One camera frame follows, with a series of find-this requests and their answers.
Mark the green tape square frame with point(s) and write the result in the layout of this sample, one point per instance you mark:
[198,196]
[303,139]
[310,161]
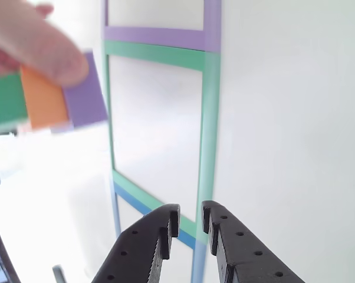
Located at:
[208,132]

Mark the orange square block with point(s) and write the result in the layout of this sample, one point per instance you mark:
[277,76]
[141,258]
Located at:
[44,103]

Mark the green cube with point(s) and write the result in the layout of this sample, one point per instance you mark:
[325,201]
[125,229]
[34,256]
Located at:
[6,100]

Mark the blue tape square frame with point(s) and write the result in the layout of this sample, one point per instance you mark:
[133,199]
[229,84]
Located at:
[199,262]

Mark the purple tape square frame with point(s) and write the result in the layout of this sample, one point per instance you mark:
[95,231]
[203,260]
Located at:
[154,34]

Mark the purple square block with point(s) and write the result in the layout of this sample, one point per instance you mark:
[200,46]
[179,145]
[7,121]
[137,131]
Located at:
[86,100]

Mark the person's hand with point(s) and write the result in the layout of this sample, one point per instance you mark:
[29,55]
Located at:
[39,44]

